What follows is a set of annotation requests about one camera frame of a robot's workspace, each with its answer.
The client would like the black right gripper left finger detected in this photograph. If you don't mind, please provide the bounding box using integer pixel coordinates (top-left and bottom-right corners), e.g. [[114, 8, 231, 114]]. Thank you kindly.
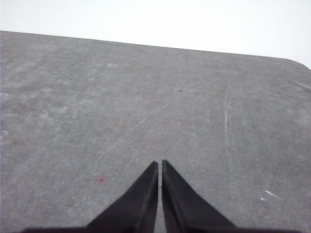
[[85, 161, 159, 231]]

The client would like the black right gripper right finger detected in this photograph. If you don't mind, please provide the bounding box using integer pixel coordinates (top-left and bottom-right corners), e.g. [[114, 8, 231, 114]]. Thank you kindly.
[[161, 159, 238, 231]]

